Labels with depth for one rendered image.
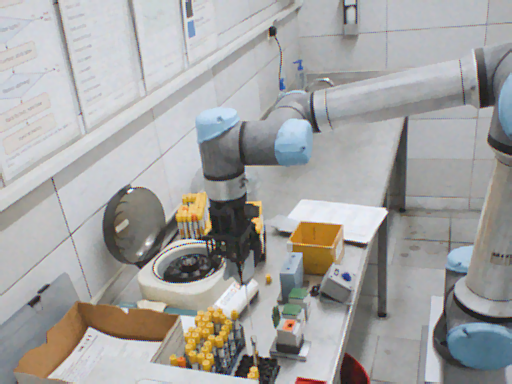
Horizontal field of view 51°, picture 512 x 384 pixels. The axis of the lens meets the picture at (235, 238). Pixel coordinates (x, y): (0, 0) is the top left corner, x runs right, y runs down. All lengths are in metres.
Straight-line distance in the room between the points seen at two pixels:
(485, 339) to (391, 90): 0.44
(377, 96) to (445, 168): 2.69
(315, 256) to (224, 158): 0.66
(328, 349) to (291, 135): 0.60
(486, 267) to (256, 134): 0.43
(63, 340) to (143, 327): 0.19
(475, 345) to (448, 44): 2.56
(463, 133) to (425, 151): 0.24
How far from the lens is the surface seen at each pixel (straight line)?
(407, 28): 3.38
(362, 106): 0.96
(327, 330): 1.35
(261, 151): 0.88
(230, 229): 0.98
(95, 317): 1.36
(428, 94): 0.95
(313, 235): 1.62
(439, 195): 3.71
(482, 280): 0.97
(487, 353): 1.03
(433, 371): 1.21
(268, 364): 1.24
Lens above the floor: 1.75
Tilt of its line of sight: 30 degrees down
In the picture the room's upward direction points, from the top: 9 degrees counter-clockwise
